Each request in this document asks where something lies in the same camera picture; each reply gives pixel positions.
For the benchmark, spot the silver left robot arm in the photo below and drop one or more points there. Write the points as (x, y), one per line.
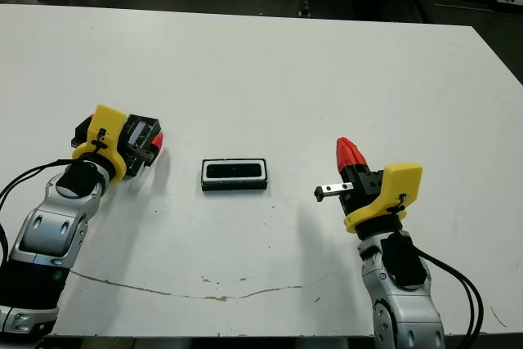
(49, 222)

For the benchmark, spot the black box with white insert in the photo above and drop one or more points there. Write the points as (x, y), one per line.
(235, 186)

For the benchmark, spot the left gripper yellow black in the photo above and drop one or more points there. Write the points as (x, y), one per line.
(106, 128)

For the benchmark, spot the black box lid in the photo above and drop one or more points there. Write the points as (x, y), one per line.
(137, 132)

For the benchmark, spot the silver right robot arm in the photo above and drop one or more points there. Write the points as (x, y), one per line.
(408, 312)

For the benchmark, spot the slim black camera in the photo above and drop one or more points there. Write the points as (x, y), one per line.
(233, 171)

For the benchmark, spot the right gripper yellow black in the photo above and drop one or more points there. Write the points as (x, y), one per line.
(400, 185)

